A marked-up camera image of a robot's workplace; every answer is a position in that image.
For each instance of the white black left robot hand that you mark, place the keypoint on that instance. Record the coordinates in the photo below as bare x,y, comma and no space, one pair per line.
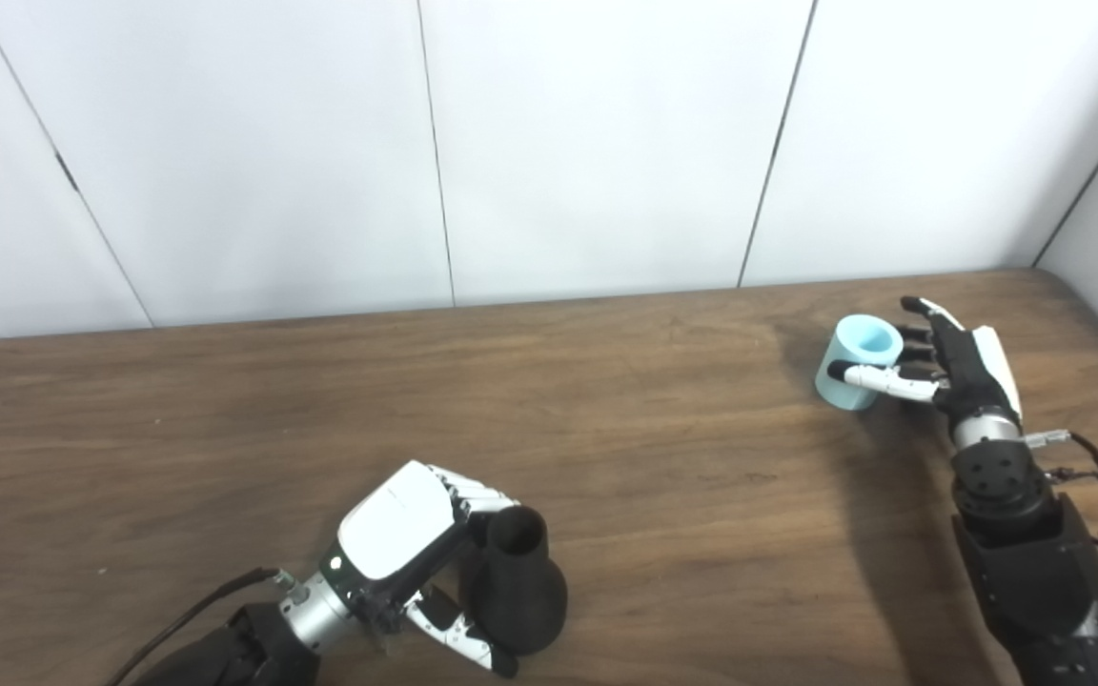
396,524

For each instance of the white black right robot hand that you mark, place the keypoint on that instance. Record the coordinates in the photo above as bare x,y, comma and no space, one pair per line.
968,372

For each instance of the black plastic nozzle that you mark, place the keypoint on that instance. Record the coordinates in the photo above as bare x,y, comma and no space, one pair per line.
516,591

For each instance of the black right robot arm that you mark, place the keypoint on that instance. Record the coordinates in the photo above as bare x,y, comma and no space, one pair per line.
1035,562

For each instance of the black wall panel hinge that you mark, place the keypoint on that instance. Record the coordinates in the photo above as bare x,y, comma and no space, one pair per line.
67,171

